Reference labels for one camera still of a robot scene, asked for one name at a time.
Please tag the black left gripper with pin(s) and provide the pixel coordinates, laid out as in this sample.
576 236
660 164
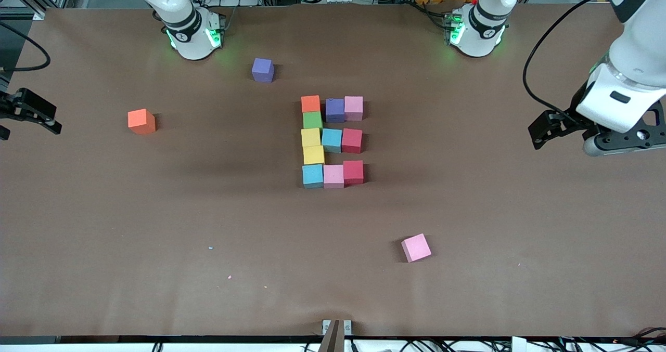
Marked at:
579 104

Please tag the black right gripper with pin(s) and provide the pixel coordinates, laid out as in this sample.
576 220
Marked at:
6 107

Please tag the red foam cube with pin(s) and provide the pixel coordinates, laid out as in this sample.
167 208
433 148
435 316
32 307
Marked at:
353 172
351 140

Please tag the purple foam cube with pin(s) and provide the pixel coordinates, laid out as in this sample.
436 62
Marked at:
335 110
263 70

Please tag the blue foam cube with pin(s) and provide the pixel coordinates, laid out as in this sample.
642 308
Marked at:
331 140
312 176

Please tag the dented pink foam cube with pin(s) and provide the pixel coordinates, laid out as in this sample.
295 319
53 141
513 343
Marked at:
333 176

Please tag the green foam cube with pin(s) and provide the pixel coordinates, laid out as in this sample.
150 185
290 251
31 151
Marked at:
312 120

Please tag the yellow foam cube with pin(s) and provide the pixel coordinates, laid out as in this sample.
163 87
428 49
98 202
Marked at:
311 137
314 154

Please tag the orange foam cube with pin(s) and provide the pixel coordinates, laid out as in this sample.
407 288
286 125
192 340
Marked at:
141 121
311 103

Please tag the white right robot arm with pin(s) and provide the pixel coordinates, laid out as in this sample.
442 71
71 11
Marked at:
195 48

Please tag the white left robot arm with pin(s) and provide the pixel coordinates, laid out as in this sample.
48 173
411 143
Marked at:
635 40

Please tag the paper table cover sheet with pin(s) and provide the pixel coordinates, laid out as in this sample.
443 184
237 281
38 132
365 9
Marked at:
104 237

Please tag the metal mount bracket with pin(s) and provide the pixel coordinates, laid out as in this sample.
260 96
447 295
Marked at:
333 336

